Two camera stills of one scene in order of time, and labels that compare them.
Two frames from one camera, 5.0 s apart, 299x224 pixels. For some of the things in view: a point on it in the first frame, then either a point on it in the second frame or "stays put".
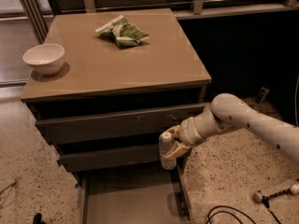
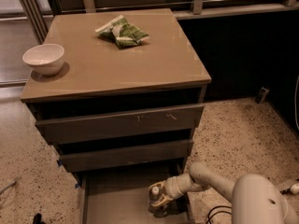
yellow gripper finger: (175, 129) -> (156, 184)
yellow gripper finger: (177, 149) -> (163, 200)
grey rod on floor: (8, 186) stays put
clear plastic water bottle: (165, 141) -> (159, 211)
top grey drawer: (137, 124) stays put
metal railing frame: (40, 2) stays put
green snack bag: (124, 34) stays put
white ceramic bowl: (45, 59) stays put
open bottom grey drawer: (136, 197) stays put
